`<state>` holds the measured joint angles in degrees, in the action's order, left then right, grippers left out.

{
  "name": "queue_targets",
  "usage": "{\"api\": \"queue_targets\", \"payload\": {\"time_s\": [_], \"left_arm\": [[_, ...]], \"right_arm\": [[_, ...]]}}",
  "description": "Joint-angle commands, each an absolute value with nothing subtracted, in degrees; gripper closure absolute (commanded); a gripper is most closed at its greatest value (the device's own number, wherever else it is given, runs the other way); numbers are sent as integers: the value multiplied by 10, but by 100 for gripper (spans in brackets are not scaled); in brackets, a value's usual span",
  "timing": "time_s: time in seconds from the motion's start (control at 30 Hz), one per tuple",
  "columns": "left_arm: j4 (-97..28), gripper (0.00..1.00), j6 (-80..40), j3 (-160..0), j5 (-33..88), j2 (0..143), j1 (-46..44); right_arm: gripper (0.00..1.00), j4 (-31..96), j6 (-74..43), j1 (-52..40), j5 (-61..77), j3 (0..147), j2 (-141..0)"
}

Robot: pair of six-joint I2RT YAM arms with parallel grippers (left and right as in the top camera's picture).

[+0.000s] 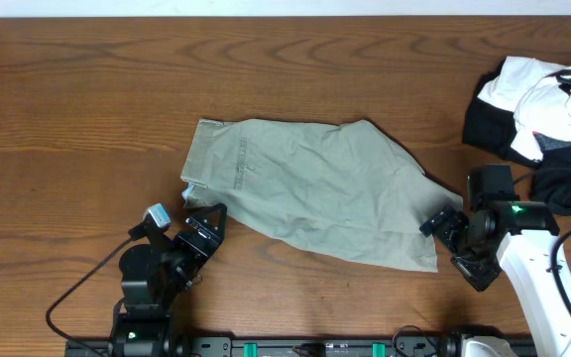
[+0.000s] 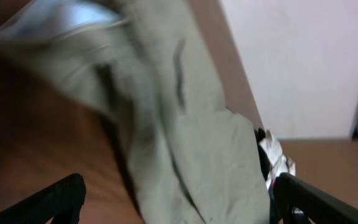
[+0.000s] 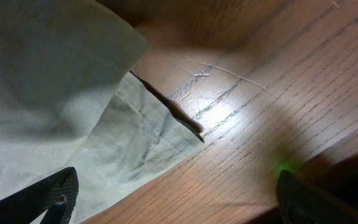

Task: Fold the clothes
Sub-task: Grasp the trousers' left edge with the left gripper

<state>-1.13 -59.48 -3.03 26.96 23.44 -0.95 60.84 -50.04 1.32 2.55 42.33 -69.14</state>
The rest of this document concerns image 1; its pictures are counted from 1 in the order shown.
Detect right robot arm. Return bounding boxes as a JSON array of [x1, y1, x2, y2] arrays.
[[419, 165, 571, 356]]

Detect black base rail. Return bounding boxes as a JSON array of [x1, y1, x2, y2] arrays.
[[64, 336, 537, 357]]

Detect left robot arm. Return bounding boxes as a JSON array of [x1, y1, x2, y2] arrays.
[[109, 203, 227, 357]]

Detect black garment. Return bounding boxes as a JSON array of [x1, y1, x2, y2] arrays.
[[462, 59, 571, 216]]

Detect khaki green shorts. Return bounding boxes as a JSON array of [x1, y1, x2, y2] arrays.
[[181, 119, 463, 273]]

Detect white garment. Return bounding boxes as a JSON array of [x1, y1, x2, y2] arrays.
[[477, 57, 571, 162]]

